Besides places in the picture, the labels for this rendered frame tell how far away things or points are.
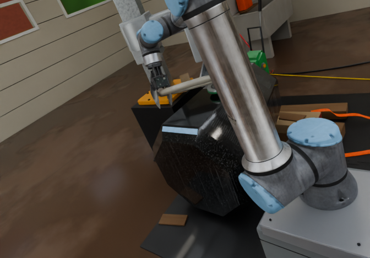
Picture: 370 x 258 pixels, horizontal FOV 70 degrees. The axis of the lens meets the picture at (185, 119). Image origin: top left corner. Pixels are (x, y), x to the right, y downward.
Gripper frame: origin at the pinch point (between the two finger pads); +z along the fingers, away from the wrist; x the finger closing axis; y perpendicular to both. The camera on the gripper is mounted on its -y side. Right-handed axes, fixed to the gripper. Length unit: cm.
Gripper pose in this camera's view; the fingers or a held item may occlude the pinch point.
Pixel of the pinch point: (164, 105)
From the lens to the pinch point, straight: 133.3
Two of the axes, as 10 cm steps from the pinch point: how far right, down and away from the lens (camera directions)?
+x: 9.3, -2.8, 2.5
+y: 2.6, 0.1, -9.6
